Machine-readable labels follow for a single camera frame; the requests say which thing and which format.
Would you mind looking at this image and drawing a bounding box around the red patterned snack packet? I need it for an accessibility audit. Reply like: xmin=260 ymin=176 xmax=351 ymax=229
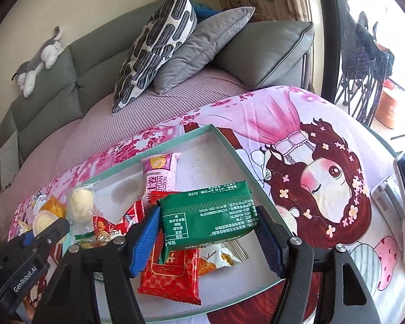
xmin=137 ymin=229 xmax=202 ymax=306

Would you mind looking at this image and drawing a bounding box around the black white patterned pillow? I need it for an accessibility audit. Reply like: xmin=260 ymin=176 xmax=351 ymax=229
xmin=112 ymin=0 xmax=198 ymax=113

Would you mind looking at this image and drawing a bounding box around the blue cloth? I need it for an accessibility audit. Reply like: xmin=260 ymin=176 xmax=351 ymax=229
xmin=189 ymin=0 xmax=223 ymax=21

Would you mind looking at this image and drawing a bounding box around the green clear cookie packet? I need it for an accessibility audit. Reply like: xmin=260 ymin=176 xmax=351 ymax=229
xmin=72 ymin=231 xmax=100 ymax=248

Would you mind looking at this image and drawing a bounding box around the grey sofa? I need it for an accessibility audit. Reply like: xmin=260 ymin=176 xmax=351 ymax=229
xmin=0 ymin=20 xmax=315 ymax=240

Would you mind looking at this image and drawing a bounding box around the pink sofa cover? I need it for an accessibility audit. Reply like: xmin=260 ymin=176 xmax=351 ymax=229
xmin=0 ymin=66 xmax=254 ymax=217

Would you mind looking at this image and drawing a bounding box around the yellow snack packet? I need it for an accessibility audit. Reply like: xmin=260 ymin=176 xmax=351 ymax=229
xmin=39 ymin=196 xmax=68 ymax=218

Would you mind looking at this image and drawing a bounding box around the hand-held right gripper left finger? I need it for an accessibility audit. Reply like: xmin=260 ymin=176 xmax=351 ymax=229
xmin=32 ymin=205 xmax=163 ymax=324

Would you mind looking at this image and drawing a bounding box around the clear packet with white bun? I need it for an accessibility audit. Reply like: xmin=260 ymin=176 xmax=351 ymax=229
xmin=66 ymin=182 xmax=98 ymax=225

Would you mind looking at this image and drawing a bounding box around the clear packet with white cake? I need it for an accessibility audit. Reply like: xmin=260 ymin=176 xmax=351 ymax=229
xmin=32 ymin=209 xmax=59 ymax=240

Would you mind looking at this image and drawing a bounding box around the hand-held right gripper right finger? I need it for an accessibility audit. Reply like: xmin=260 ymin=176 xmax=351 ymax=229
xmin=255 ymin=205 xmax=382 ymax=324

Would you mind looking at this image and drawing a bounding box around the orange pot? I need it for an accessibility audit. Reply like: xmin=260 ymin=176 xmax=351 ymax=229
xmin=374 ymin=79 xmax=405 ymax=129

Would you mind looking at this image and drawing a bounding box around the grey pillow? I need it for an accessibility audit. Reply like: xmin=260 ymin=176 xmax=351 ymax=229
xmin=153 ymin=7 xmax=256 ymax=96

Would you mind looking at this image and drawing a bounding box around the light grey cushion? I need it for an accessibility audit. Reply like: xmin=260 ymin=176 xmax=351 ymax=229
xmin=0 ymin=131 xmax=19 ymax=169

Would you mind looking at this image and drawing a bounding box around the grey white plush dog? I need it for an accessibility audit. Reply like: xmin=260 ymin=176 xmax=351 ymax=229
xmin=11 ymin=25 xmax=64 ymax=98

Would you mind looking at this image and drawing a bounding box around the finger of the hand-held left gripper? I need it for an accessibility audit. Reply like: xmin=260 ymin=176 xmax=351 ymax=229
xmin=20 ymin=218 xmax=71 ymax=249

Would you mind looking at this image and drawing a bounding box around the printed pink blanket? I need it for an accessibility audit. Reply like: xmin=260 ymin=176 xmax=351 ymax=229
xmin=7 ymin=86 xmax=405 ymax=324

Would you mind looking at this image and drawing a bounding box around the white tray with green rim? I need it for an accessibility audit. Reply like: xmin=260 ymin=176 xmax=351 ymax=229
xmin=62 ymin=124 xmax=294 ymax=323

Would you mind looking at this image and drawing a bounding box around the small white cookie packet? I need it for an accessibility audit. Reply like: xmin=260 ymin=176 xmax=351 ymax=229
xmin=197 ymin=239 xmax=249 ymax=277

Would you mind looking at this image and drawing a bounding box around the small red cartoon snack packet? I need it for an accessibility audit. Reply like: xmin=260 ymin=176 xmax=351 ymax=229
xmin=93 ymin=214 xmax=129 ymax=247

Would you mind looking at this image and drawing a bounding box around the silver phone stand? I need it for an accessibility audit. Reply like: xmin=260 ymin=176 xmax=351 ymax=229
xmin=370 ymin=175 xmax=405 ymax=233

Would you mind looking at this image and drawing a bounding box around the black folding chair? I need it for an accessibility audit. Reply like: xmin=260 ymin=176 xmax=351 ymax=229
xmin=334 ymin=10 xmax=395 ymax=125

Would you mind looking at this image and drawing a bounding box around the red white snack packet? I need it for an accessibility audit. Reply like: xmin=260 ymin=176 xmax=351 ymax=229
xmin=113 ymin=200 xmax=146 ymax=233

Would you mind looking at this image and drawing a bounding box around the pink swiss roll packet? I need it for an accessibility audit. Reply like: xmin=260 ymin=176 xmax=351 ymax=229
xmin=141 ymin=153 xmax=183 ymax=206

